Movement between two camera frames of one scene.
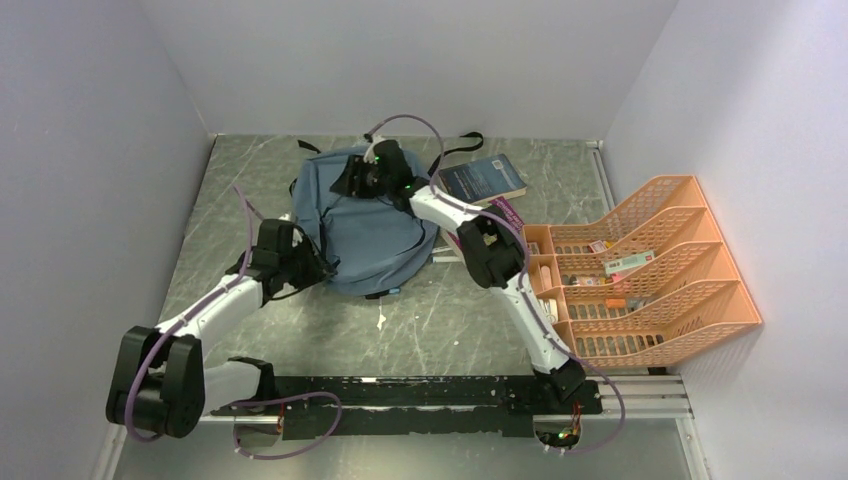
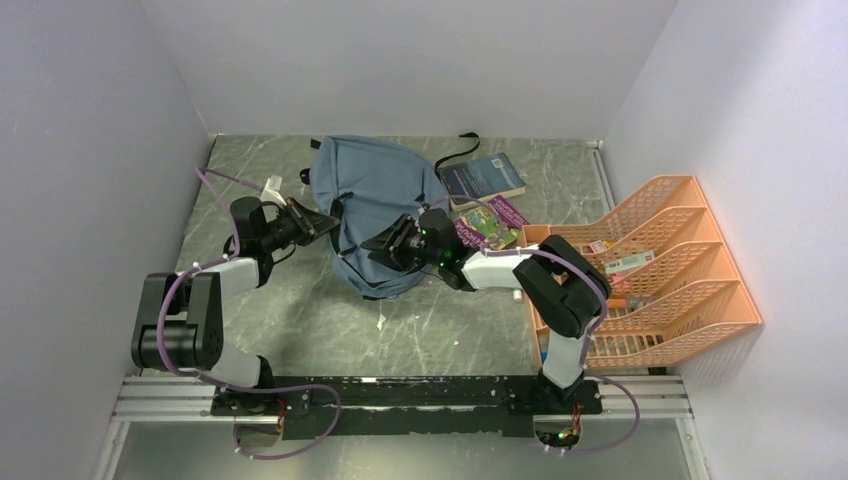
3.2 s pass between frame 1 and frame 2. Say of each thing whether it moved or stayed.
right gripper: moved
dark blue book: stayed
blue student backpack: stayed
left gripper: moved
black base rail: stayed
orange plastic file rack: stayed
